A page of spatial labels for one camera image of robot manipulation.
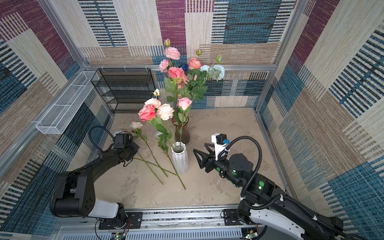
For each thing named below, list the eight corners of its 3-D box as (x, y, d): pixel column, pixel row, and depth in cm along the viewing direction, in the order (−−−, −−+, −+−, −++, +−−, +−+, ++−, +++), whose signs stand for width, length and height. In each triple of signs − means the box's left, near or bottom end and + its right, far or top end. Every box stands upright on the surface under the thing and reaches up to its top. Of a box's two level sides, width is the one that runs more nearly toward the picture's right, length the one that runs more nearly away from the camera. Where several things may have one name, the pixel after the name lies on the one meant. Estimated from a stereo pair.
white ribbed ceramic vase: (175, 174, 90) (170, 154, 71) (176, 162, 94) (172, 141, 76) (189, 174, 90) (187, 154, 71) (189, 162, 94) (187, 141, 76)
